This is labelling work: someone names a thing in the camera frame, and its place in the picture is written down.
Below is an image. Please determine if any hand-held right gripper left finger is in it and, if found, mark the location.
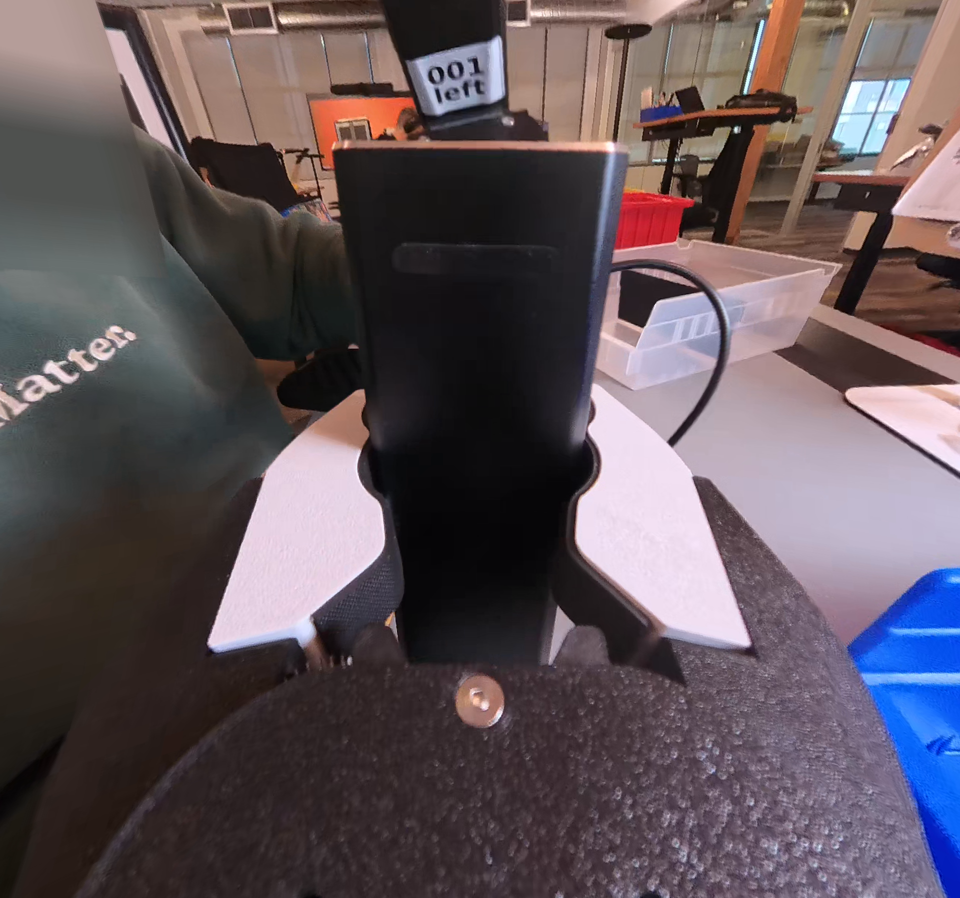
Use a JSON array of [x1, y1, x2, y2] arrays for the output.
[[208, 390, 410, 670]]

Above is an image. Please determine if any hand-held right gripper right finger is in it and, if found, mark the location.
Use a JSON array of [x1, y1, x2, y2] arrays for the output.
[[551, 384, 753, 685]]

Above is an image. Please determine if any black USB hub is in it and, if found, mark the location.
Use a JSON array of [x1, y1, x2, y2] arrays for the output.
[[332, 140, 630, 665]]

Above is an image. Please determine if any clear plastic bin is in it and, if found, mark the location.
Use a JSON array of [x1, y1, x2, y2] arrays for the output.
[[596, 238, 843, 391]]

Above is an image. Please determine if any blue plastic bin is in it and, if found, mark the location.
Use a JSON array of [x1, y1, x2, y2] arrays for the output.
[[847, 568, 960, 898]]

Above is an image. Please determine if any orange screen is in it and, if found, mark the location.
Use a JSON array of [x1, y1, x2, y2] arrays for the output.
[[309, 94, 417, 171]]

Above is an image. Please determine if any black floor lamp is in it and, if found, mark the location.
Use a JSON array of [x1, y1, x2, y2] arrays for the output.
[[604, 22, 654, 141]]

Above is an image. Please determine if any black bin divider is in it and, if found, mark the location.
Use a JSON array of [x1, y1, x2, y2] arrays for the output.
[[616, 270, 699, 329]]

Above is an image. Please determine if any white stand base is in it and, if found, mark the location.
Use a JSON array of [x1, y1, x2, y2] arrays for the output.
[[845, 384, 960, 477]]

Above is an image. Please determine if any wooden standing desk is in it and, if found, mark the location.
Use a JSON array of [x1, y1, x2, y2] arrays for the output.
[[633, 106, 815, 239]]

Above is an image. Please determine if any red plastic bin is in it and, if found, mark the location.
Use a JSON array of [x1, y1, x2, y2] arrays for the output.
[[615, 191, 695, 250]]

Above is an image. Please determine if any black bag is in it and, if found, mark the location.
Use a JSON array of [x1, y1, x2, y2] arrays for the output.
[[723, 90, 798, 122]]

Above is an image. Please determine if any wooden pillar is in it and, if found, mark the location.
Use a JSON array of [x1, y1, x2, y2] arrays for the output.
[[723, 0, 826, 242]]

